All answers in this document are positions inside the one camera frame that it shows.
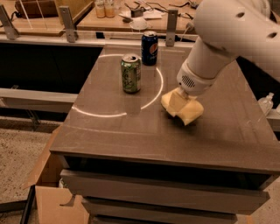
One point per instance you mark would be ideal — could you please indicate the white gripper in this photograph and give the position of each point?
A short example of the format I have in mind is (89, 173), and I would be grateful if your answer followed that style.
(194, 82)

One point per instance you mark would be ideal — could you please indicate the yellow wavy sponge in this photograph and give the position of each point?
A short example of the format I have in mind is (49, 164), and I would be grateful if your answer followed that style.
(194, 110)

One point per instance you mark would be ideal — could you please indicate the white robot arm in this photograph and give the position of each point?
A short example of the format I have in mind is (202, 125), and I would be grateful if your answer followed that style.
(226, 30)

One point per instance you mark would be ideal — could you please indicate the green soda can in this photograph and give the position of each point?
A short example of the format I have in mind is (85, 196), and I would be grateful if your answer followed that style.
(131, 73)

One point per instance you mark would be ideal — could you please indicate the blue Pepsi can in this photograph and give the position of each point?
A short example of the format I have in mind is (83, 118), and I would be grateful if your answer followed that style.
(149, 48)

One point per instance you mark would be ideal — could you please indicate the grey drawer cabinet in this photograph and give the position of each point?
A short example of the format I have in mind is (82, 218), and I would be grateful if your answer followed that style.
(129, 159)

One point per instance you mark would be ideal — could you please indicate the white face mask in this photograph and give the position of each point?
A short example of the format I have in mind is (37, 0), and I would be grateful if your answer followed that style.
(139, 24)

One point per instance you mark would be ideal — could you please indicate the clear plastic bottle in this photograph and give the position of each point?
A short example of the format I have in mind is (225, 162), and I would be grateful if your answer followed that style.
(266, 103)

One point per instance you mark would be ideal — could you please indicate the orange liquid bottle right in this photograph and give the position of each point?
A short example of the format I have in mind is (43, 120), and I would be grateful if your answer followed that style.
(109, 8)

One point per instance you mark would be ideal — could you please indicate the orange liquid bottle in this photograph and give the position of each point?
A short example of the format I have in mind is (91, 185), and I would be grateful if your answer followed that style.
(99, 8)
(109, 8)

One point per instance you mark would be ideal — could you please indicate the orange liquid bottle left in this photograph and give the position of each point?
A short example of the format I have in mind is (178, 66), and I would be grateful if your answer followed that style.
(99, 8)

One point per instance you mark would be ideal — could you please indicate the cardboard box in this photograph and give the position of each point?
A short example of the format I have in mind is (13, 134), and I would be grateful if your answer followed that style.
(55, 204)

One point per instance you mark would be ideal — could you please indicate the metal railing post right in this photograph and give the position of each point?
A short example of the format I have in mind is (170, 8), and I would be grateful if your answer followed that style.
(171, 27)

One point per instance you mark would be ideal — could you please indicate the metal railing post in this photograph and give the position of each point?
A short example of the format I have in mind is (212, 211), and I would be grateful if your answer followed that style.
(171, 27)
(9, 29)
(68, 22)

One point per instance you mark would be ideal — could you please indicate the metal railing post middle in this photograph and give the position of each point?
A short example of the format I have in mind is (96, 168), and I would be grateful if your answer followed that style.
(68, 22)

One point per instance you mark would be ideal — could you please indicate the metal railing post left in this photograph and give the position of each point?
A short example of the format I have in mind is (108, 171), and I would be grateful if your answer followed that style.
(9, 29)

